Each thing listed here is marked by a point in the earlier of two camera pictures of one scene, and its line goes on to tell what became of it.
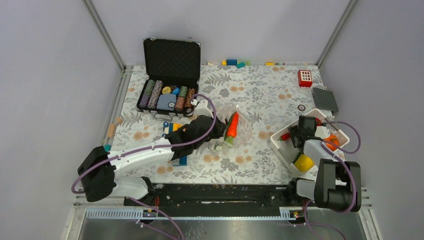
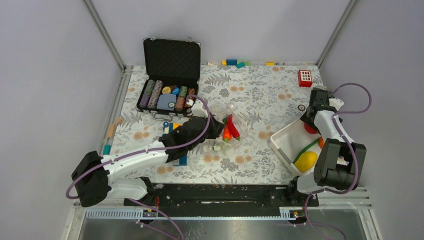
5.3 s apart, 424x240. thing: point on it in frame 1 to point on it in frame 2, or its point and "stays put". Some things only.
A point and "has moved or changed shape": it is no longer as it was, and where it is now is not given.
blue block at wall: [231, 62] stays put
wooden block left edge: [111, 130] stays put
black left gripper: [220, 130] stays put
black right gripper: [293, 130] to [304, 119]
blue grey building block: [182, 161] stays put
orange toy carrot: [232, 127] has moved or changed shape
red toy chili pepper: [284, 136] to [233, 127]
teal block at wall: [240, 65] stays put
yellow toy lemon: [304, 163] stays put
